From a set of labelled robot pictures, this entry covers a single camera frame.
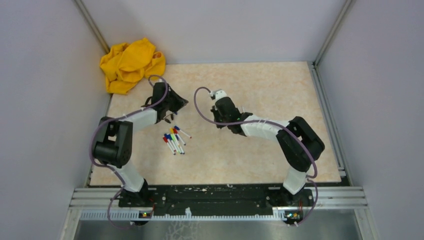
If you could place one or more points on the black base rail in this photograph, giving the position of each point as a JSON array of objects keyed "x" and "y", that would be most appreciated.
[{"x": 215, "y": 200}]

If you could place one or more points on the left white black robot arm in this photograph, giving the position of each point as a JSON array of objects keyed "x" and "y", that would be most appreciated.
[{"x": 112, "y": 141}]

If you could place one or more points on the aluminium frame rail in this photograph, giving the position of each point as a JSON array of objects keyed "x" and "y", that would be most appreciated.
[{"x": 92, "y": 197}]

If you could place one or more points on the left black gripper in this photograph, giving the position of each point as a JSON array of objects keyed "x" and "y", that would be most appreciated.
[{"x": 180, "y": 101}]

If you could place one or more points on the yellow crumpled cloth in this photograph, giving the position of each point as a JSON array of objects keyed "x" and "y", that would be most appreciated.
[{"x": 126, "y": 64}]

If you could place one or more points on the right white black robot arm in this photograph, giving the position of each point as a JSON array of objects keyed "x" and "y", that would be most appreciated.
[{"x": 299, "y": 143}]

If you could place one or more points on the yellow cap marker pen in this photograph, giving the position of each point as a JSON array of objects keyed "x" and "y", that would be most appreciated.
[{"x": 172, "y": 130}]

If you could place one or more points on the green cap marker pen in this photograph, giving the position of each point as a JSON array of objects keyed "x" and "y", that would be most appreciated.
[{"x": 176, "y": 143}]

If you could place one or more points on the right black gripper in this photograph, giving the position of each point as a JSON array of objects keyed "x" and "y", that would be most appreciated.
[{"x": 215, "y": 112}]

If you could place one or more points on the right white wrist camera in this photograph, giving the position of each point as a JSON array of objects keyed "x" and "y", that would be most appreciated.
[{"x": 217, "y": 94}]

